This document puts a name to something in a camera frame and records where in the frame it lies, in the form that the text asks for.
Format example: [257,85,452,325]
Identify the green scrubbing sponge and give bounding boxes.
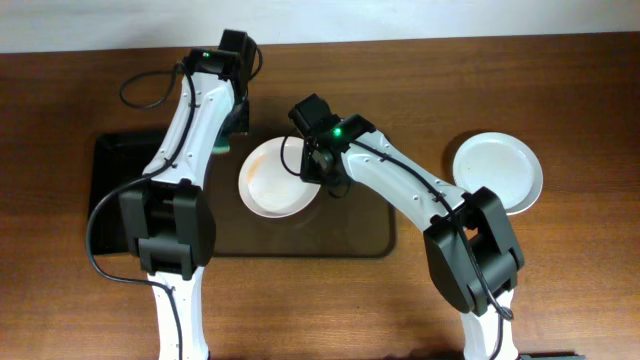
[211,134,231,155]

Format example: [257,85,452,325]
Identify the white plate top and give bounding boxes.
[238,136,320,219]

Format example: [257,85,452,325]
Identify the white plate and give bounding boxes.
[238,136,320,219]
[500,173,544,216]

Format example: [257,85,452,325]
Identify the pale blue plate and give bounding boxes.
[452,132,543,204]

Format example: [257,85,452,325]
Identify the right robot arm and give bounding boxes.
[288,94,524,359]

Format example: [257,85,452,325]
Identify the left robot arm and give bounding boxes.
[118,30,260,359]

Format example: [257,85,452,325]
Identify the brown plastic serving tray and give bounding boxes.
[205,131,397,258]

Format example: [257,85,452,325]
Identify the black plastic tray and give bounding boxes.
[88,129,166,256]

